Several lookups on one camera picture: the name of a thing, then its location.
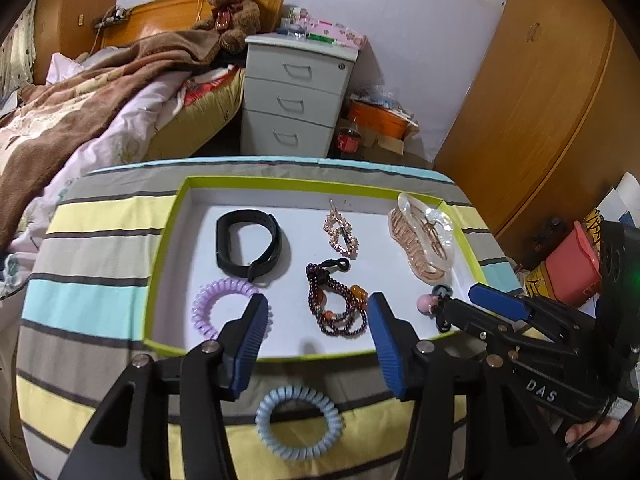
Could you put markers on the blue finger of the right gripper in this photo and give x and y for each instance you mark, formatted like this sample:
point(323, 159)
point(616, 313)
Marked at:
point(497, 335)
point(502, 304)

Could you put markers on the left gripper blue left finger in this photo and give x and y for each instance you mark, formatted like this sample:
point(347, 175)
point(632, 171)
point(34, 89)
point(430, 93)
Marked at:
point(241, 339)

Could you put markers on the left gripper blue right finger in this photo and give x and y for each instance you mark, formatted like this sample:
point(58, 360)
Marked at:
point(395, 346)

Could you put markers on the black wristband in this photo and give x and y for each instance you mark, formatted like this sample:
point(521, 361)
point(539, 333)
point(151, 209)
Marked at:
point(248, 243)

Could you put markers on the translucent pink hair claw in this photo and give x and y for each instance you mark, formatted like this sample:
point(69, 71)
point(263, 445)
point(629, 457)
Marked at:
point(425, 234)

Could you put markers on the right hand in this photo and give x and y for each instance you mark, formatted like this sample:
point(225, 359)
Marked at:
point(610, 435)

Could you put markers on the yellow tin box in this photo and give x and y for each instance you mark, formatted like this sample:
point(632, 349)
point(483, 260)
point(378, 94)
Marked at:
point(538, 283)

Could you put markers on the pink plastic bucket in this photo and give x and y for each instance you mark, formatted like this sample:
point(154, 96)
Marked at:
point(573, 268)

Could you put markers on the striped tablecloth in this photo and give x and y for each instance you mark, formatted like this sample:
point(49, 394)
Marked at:
point(82, 319)

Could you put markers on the wooden wardrobe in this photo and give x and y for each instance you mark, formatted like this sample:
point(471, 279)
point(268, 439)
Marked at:
point(550, 124)

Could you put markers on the cola bottle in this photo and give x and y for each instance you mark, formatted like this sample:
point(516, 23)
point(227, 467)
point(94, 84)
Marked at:
point(348, 139)

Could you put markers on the lilac floral duvet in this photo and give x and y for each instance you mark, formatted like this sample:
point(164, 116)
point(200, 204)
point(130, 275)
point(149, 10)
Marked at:
point(125, 140)

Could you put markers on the orange storage box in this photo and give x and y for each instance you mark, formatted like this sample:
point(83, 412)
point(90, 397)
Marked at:
point(380, 120)

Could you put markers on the grey three drawer nightstand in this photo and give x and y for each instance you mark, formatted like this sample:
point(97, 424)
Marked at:
point(293, 93)

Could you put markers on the brown fleece blanket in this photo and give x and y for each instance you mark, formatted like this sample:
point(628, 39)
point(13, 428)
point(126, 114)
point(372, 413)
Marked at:
point(54, 121)

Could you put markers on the pink floral box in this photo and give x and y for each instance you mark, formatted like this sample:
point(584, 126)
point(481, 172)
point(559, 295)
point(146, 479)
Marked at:
point(336, 34)

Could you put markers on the brown teddy bear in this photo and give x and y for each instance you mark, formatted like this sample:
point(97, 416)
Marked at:
point(234, 20)

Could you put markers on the wooden bed headboard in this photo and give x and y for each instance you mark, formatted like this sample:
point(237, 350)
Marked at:
point(157, 16)

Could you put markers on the patterned window curtain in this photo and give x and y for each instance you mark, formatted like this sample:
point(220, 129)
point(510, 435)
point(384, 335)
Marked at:
point(18, 53)

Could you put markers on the tall wooden cabinet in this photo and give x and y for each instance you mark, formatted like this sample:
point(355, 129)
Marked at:
point(64, 26)

